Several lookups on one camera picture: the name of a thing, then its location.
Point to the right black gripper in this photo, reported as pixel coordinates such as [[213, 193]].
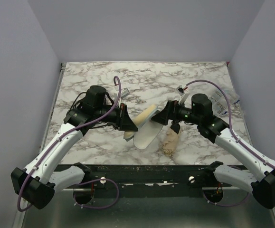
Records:
[[170, 112]]

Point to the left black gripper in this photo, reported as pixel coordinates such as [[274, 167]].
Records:
[[122, 116]]

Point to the beige umbrella case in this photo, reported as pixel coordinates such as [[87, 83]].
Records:
[[147, 129]]

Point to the beige umbrella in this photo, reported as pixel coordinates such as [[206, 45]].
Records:
[[171, 140]]

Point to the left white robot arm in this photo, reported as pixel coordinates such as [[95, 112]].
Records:
[[38, 181]]

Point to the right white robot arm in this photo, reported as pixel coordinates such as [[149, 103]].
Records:
[[259, 180]]

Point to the clear plastic screw box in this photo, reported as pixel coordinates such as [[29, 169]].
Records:
[[219, 104]]

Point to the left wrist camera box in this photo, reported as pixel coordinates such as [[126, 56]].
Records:
[[125, 92]]

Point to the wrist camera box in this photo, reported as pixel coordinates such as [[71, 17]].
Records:
[[125, 92], [182, 90]]

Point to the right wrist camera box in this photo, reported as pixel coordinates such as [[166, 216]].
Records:
[[182, 90]]

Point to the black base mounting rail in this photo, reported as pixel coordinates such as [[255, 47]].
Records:
[[146, 181]]

